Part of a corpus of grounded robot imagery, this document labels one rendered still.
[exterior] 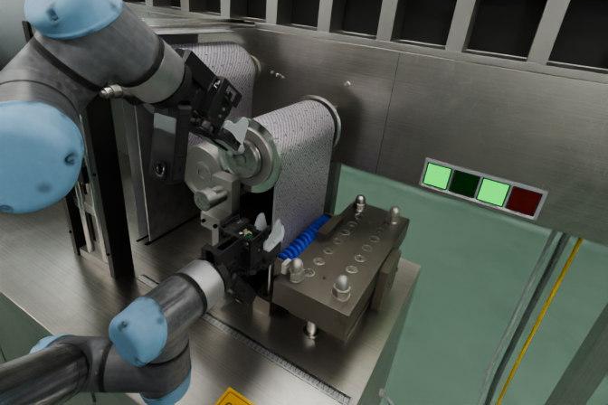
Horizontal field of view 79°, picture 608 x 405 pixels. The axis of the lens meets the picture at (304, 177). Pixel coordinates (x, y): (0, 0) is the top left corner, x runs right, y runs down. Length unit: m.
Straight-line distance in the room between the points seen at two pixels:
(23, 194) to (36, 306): 0.68
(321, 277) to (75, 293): 0.54
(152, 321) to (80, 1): 0.37
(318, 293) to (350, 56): 0.54
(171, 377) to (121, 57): 0.43
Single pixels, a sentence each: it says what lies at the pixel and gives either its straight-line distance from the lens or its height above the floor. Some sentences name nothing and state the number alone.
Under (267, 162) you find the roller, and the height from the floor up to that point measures 1.26.
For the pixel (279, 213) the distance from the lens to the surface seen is 0.74.
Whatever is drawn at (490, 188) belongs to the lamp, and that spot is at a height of 1.19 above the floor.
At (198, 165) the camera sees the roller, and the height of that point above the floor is 1.19.
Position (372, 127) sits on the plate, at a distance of 0.92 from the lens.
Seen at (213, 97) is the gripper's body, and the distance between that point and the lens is 0.55.
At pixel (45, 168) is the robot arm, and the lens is 0.31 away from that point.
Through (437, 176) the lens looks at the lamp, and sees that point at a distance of 0.91.
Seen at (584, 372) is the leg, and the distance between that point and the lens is 1.37.
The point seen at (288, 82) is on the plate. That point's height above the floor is 1.32.
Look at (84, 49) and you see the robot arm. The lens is 0.43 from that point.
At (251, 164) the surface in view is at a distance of 0.67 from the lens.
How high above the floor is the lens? 1.53
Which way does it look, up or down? 26 degrees down
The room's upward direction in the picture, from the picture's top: 6 degrees clockwise
